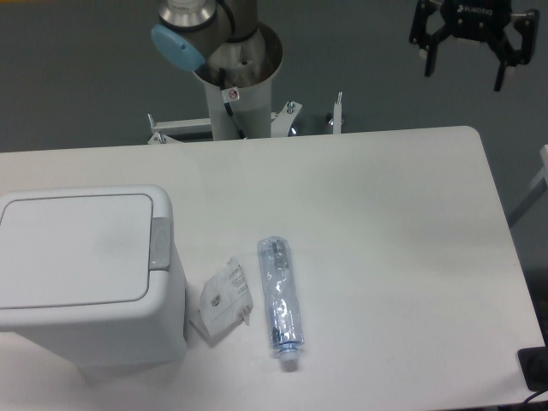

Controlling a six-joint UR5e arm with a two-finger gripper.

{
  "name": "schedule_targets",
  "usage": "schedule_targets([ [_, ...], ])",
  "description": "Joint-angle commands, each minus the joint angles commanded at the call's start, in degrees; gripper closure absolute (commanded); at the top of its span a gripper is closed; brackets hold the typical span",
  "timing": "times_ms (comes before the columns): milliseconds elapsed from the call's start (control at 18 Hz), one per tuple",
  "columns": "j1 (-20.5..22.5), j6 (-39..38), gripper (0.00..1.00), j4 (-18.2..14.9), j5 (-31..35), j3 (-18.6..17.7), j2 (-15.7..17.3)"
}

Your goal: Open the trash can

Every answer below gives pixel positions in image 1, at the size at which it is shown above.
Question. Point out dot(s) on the white metal stand at right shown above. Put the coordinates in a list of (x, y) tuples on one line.
[(535, 189)]

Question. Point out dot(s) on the clear empty plastic bottle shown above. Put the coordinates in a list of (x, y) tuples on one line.
[(282, 307)]

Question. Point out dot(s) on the grey trash can push button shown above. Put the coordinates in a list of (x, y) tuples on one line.
[(160, 244)]

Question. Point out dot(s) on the black device at table edge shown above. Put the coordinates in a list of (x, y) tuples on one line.
[(533, 362)]

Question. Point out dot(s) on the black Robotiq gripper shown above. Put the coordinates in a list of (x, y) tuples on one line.
[(473, 17)]

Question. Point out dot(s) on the white crumpled paper packet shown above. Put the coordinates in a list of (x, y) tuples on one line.
[(224, 303)]

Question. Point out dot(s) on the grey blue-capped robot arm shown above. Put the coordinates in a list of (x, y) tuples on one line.
[(224, 43)]

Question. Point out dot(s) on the white plastic trash can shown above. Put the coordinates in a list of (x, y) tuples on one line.
[(75, 277)]

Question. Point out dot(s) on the white metal base frame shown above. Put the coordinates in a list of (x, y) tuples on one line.
[(252, 124)]

